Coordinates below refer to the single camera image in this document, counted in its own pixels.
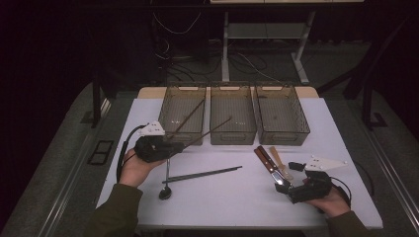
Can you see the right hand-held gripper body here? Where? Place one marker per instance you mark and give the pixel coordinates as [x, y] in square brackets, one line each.
[313, 191]

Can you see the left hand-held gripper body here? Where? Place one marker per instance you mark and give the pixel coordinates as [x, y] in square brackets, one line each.
[151, 148]

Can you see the light wooden spoon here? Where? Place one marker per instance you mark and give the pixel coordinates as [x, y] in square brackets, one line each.
[276, 158]

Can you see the brown wooden chopstick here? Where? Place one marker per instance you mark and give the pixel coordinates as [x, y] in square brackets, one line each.
[187, 116]
[210, 130]

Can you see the transparent grey plastic bin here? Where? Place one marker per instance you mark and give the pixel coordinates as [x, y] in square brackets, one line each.
[230, 105]
[174, 108]
[280, 112]

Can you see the black chopstick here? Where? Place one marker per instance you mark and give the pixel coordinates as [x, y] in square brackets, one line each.
[197, 176]
[204, 173]

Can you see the metal spoon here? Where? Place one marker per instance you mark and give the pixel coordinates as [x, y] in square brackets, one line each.
[165, 193]

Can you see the person's right hand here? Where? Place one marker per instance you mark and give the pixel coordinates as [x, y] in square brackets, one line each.
[331, 205]

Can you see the person's left hand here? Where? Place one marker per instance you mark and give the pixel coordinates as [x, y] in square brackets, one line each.
[135, 171]

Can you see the light wooden board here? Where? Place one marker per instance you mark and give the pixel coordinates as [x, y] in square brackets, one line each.
[148, 93]

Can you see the black metal stand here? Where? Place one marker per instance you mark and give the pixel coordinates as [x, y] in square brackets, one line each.
[367, 98]
[96, 98]

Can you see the grey metal stand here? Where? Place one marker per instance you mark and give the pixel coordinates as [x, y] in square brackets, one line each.
[225, 49]

